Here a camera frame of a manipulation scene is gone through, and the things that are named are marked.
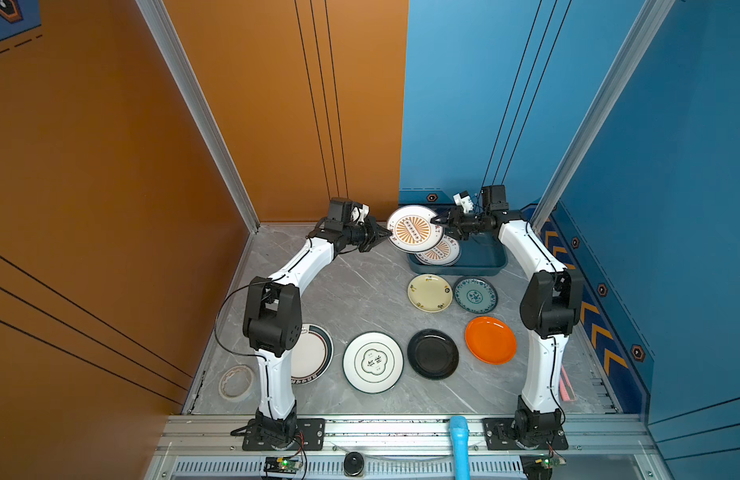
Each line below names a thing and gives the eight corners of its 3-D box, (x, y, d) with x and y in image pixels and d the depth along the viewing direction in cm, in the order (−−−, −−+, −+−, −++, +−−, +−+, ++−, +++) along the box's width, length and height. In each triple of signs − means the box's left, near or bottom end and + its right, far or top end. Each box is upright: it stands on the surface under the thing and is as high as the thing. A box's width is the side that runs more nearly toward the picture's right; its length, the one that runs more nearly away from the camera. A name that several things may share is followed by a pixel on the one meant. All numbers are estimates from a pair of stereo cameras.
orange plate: (470, 364, 86) (473, 359, 83) (462, 322, 95) (465, 316, 91) (516, 364, 86) (521, 359, 83) (504, 322, 95) (509, 316, 91)
